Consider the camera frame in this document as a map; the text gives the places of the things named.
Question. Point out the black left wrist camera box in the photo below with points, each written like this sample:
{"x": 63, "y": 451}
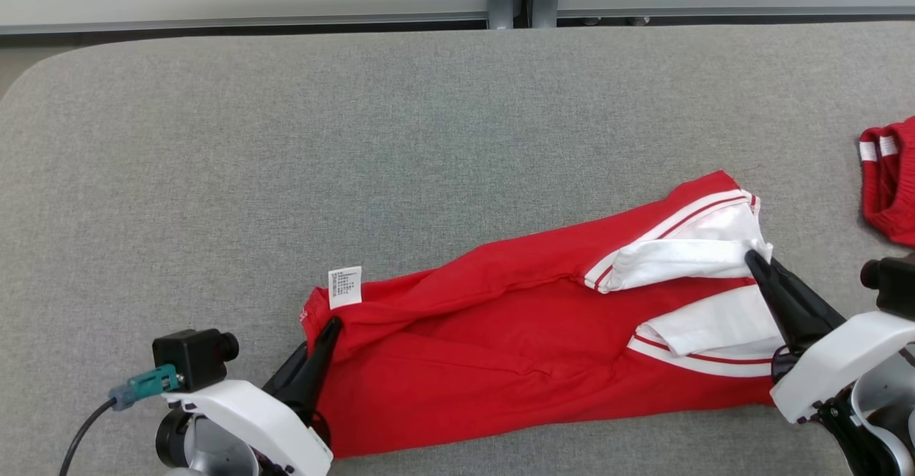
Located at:
{"x": 193, "y": 358}

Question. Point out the red and white t-shirt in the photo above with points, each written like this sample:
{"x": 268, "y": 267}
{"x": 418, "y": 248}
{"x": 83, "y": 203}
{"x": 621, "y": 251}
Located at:
{"x": 500, "y": 347}

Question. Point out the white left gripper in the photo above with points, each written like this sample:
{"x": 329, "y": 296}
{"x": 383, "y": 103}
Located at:
{"x": 264, "y": 419}

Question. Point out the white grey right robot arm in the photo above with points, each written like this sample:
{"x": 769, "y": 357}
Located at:
{"x": 879, "y": 404}

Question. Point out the red shorts with white stripes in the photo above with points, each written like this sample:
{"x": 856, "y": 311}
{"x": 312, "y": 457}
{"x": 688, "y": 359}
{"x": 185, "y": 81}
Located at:
{"x": 893, "y": 190}

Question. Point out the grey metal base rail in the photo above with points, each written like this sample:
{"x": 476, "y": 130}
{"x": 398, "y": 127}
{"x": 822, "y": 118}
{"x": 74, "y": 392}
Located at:
{"x": 214, "y": 24}

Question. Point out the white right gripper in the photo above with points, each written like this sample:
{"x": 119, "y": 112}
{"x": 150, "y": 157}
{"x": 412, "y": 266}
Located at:
{"x": 836, "y": 362}

